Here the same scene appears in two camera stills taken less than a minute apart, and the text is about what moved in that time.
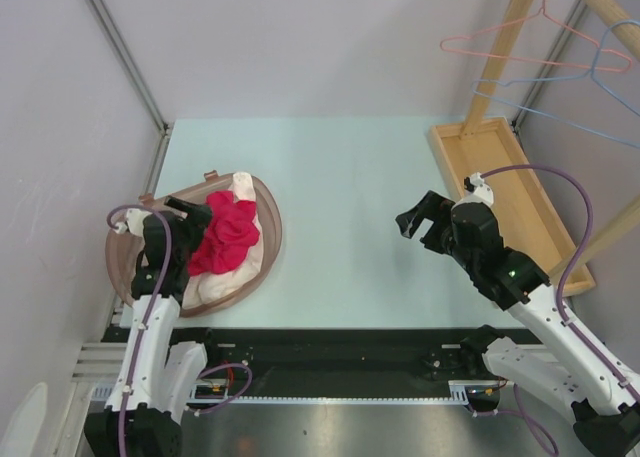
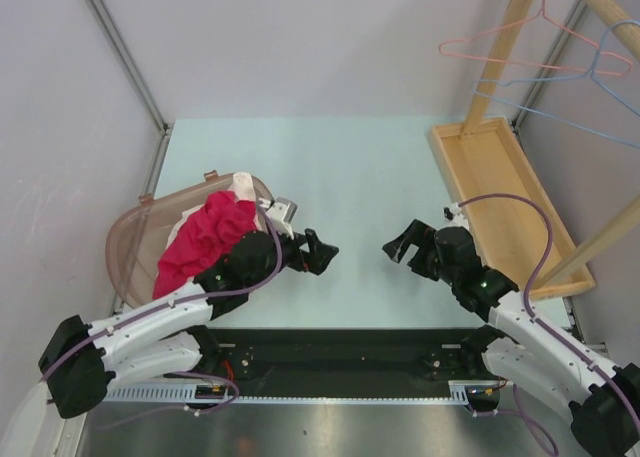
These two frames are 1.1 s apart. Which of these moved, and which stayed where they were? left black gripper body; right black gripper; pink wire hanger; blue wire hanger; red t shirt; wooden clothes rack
Moved: left black gripper body; right black gripper
Stayed: red t shirt; wooden clothes rack; pink wire hanger; blue wire hanger
